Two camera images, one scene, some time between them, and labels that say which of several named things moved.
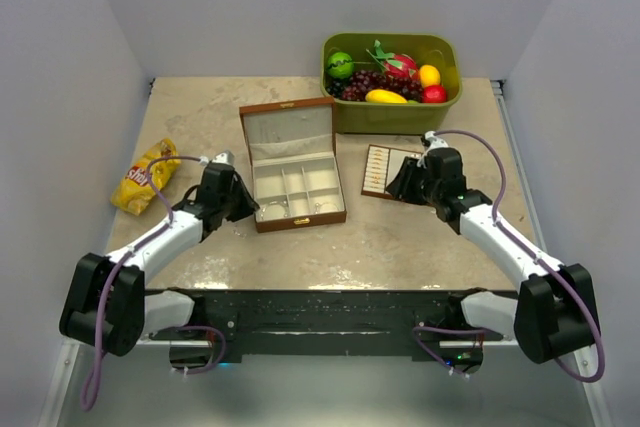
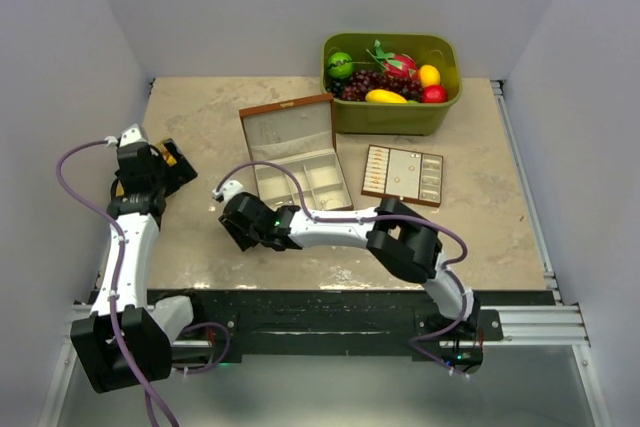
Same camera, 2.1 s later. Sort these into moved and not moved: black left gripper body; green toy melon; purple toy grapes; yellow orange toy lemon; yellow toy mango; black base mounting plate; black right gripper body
Moved: black right gripper body; black left gripper body
Not moved: green toy melon; yellow toy mango; purple toy grapes; black base mounting plate; yellow orange toy lemon
